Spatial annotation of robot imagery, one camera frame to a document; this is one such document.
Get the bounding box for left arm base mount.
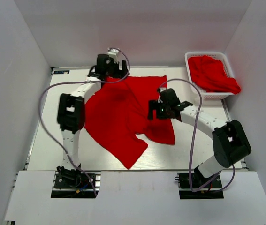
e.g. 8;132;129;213
51;166;101;199

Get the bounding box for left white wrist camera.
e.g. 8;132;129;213
107;48;120;63

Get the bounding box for red t-shirt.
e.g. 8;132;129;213
84;76;175;169

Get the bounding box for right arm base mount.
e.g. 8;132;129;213
175;172;225;200

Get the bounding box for white plastic basket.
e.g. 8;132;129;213
185;52;234;99

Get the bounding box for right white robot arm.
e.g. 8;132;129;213
148;89;252;187

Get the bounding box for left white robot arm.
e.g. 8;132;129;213
57;48;130;169

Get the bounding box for red shirts in basket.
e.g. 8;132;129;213
188;55;241;94

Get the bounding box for dark blue label sticker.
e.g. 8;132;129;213
53;70;70;75

